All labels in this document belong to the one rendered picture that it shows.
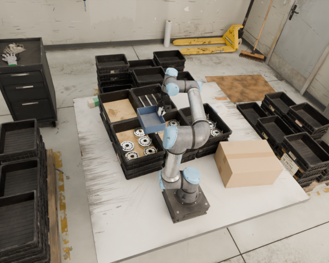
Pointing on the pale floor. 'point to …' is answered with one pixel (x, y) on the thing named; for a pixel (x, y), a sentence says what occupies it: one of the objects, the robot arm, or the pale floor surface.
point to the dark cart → (26, 81)
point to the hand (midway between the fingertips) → (161, 115)
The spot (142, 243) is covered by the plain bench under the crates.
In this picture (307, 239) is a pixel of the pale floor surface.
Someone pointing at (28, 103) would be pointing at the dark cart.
